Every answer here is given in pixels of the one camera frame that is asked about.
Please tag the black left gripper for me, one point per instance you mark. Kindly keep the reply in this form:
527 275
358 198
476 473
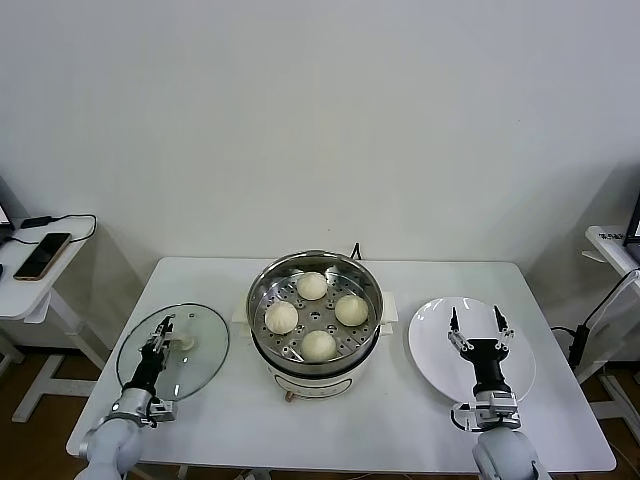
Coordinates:
147 367

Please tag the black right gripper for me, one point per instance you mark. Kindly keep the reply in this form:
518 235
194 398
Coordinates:
485 360

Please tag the white steamed baozi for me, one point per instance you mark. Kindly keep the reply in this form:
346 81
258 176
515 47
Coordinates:
318 346
281 317
311 286
351 309

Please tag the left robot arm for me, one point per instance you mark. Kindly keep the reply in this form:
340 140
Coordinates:
112 445

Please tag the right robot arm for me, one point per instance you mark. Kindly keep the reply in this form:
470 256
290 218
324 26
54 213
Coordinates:
505 455

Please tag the stainless steel steamer basket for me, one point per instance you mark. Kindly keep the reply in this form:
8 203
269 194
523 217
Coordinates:
320 315

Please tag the white round plate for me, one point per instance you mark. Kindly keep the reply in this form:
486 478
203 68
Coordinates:
430 360

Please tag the black smartphone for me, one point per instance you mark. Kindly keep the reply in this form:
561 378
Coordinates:
42 256

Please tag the white side table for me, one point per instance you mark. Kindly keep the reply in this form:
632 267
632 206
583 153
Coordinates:
20 300
607 240

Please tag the white electric cooker pot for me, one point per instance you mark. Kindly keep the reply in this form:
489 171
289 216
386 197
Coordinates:
310 385

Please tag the dark laptop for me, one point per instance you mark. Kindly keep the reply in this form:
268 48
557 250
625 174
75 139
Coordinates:
5 197
635 225

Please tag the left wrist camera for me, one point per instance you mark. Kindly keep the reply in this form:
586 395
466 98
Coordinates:
164 412

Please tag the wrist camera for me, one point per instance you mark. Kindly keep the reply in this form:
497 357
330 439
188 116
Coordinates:
497 404
164 412

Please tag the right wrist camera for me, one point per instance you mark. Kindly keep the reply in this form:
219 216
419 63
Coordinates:
497 404

